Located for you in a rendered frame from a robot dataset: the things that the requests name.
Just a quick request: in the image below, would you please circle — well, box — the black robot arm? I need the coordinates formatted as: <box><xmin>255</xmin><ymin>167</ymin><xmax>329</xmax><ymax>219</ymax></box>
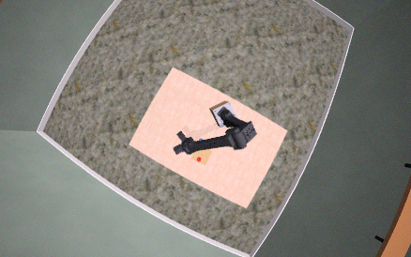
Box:
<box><xmin>173</xmin><ymin>107</ymin><xmax>257</xmax><ymax>155</ymax></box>

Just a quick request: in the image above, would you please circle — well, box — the tan flat mat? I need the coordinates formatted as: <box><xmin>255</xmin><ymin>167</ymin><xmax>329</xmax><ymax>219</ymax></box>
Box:
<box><xmin>191</xmin><ymin>149</ymin><xmax>212</xmax><ymax>165</ymax></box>

